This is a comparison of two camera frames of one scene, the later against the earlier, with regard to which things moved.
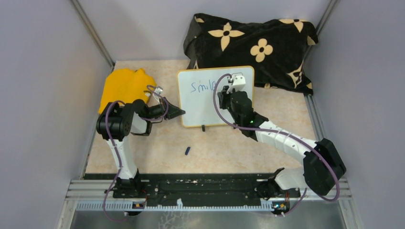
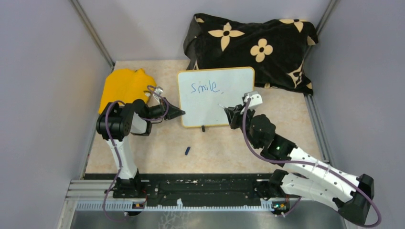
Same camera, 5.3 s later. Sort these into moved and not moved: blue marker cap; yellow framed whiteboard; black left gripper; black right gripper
Moved: black right gripper
Not moved: yellow framed whiteboard; black left gripper; blue marker cap
